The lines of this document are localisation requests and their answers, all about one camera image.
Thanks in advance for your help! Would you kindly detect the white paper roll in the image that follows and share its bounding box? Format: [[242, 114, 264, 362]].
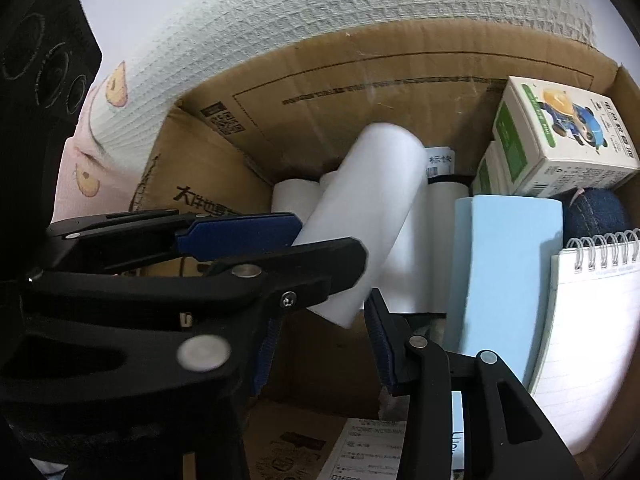
[[271, 179, 321, 224], [295, 122, 426, 328], [376, 181, 469, 314]]

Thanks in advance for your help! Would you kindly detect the white spiral notebook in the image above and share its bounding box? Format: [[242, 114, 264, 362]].
[[528, 229, 639, 455]]

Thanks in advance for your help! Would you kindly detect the brown cardboard box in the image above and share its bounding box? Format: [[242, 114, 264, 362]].
[[130, 20, 639, 479]]

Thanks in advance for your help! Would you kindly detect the light blue foam block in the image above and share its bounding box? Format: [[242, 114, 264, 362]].
[[442, 195, 563, 386]]

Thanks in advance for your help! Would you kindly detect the pink cartoon patterned cloth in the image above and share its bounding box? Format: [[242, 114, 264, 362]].
[[53, 0, 596, 220]]

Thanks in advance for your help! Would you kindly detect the dark blue denim pouch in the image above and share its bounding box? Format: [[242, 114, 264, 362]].
[[561, 188, 632, 245]]

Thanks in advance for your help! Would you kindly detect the small green white box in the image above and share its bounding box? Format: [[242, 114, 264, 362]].
[[472, 141, 511, 195]]

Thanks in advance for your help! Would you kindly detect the green white carton box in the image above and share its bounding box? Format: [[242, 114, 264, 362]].
[[492, 76, 639, 198]]

